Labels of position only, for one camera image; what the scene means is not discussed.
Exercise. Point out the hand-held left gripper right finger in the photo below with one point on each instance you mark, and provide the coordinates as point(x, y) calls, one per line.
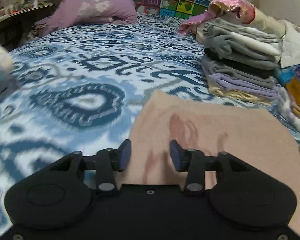
point(175, 157)

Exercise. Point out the purple floral pillow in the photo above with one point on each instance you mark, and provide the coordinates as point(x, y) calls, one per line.
point(90, 7)

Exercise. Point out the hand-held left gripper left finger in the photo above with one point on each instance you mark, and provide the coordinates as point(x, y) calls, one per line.
point(125, 155)

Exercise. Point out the beige fuzzy sweater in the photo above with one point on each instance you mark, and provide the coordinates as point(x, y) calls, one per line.
point(215, 120)

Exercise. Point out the colourful alphabet foam panel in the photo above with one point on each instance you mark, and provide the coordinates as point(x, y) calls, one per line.
point(170, 2)

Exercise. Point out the cream quilt with pink satin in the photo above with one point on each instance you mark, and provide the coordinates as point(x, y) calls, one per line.
point(265, 22)

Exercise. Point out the stack of grey folded clothes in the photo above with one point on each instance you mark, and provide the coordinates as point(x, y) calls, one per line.
point(240, 62)

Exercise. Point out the bed with blue patterned sheet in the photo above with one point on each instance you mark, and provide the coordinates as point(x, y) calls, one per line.
point(65, 62)

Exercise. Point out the dark wooden desk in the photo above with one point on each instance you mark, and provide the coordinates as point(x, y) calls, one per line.
point(10, 27)

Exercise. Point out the pile of pastel clothes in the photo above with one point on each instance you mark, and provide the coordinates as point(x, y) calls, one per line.
point(0, 62)

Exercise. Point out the white quilted pad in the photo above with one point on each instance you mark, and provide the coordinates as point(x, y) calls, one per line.
point(293, 47)

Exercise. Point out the clutter of small desk items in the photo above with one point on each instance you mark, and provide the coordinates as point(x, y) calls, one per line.
point(20, 5)

